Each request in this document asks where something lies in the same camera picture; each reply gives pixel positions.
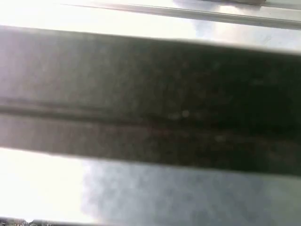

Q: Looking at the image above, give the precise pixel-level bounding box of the black PC case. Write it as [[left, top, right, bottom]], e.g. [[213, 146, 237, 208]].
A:
[[0, 24, 301, 226]]

